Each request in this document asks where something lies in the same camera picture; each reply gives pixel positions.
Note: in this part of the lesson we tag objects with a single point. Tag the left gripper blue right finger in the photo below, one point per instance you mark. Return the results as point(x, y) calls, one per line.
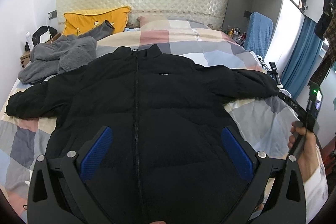
point(240, 153)

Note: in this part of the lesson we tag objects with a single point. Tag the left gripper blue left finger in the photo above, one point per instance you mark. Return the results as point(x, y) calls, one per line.
point(93, 152)

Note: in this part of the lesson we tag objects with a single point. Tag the black puffer jacket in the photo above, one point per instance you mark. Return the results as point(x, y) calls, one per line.
point(166, 161)

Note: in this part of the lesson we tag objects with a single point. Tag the person's right hand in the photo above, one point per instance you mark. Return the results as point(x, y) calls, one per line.
point(309, 161)

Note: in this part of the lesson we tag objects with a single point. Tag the blue curtain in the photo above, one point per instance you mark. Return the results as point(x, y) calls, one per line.
point(302, 60)

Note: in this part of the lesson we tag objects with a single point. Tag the blue towel on chair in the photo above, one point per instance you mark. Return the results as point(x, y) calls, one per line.
point(259, 34)

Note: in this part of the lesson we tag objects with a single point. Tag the grey fleece garment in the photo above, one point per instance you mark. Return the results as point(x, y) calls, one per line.
point(65, 54)

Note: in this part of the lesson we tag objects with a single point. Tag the bottles on bedside shelf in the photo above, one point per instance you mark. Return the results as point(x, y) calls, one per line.
point(236, 34)

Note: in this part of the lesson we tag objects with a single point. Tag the wooden nightstand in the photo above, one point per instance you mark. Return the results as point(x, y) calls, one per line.
point(25, 58)

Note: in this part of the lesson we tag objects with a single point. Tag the white spray bottle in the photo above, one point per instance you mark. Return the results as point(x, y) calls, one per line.
point(29, 41)

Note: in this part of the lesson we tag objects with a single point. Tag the yellow pillow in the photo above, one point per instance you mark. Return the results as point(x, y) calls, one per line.
point(79, 22)

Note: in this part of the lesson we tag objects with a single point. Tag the pink patchwork pillow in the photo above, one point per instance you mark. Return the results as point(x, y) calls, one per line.
point(157, 23)

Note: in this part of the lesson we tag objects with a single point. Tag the black camera on tripod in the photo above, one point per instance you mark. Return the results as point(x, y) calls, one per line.
point(273, 72)

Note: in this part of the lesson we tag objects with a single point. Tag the wall socket panel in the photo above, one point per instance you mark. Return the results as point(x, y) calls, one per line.
point(52, 14)

